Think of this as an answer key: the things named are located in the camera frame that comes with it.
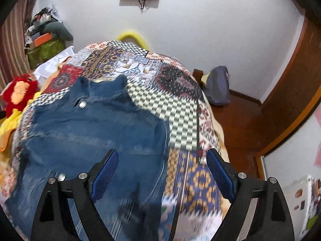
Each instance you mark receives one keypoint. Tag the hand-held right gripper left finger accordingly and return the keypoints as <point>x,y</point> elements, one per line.
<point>105,175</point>

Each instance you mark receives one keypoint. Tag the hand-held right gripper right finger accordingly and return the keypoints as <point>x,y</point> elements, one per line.
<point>222,175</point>

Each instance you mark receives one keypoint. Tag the blue denim jacket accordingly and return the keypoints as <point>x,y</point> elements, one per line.
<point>87,130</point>

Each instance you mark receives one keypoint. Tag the white sliding wardrobe door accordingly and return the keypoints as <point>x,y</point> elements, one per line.
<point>283,170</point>

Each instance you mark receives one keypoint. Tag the wooden wardrobe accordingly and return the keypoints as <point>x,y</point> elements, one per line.
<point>288,133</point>

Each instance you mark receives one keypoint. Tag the grey backpack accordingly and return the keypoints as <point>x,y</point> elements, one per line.
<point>218,85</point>

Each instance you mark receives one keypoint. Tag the patchwork printed bed quilt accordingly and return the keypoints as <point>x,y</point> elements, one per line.
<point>170,100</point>

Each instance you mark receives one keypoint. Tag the orange towel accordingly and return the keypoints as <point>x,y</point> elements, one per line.
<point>5,141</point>

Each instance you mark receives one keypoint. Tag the yellow blanket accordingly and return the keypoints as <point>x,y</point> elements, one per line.
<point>10,123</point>

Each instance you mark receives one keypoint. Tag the red plush toy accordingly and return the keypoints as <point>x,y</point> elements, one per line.
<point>17,95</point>

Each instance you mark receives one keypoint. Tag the brown wooden door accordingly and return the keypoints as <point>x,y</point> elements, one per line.
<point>296,80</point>

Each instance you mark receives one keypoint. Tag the white cloth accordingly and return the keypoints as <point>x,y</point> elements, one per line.
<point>50,65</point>

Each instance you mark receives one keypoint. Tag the green printed cloth cover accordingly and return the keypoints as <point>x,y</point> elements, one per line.
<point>45,52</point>

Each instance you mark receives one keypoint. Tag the orange box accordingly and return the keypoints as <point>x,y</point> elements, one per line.
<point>42,39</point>

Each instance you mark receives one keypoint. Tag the grey neck pillow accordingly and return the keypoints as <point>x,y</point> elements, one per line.
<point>60,30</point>

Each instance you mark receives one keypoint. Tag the brown striped curtain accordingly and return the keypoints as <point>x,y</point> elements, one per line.
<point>12,42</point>

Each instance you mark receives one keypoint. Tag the pile of clutter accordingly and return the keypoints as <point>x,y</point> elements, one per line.
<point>40,20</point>

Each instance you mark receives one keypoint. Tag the wooden bed post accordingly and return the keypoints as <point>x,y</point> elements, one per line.
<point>198,75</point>

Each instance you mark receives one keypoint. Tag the yellow padded bed rail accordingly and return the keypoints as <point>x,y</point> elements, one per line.
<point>133,36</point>

